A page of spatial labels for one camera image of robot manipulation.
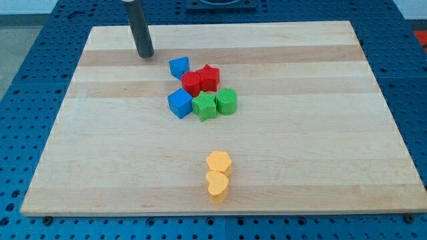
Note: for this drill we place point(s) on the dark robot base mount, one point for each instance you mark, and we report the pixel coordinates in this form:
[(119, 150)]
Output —
[(210, 5)]

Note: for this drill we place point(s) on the blue cube block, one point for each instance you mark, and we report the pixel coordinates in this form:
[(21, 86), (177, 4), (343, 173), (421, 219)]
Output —
[(180, 103)]

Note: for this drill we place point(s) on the green star block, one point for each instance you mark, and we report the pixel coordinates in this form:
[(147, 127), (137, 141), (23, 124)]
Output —
[(204, 106)]

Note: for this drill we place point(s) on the red cylinder block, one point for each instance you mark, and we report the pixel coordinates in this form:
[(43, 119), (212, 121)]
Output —
[(191, 82)]

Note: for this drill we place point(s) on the green cylinder block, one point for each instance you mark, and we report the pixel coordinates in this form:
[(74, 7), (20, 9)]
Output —
[(227, 101)]

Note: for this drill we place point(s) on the light wooden board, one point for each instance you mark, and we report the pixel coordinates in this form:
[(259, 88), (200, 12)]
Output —
[(312, 133)]

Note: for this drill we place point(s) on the dark grey cylindrical pointer rod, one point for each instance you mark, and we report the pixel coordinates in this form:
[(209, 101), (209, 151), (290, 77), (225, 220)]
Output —
[(139, 28)]

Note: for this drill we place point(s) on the yellow hexagon block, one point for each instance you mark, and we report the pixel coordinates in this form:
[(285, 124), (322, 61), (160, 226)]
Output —
[(220, 161)]

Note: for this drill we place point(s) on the blue triangle block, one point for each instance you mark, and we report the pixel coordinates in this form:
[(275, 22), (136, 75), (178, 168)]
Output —
[(178, 67)]

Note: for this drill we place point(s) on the red star block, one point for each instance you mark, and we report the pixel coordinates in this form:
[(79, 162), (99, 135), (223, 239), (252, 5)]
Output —
[(209, 78)]

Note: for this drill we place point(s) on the yellow heart block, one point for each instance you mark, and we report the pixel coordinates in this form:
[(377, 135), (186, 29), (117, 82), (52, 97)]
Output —
[(218, 186)]

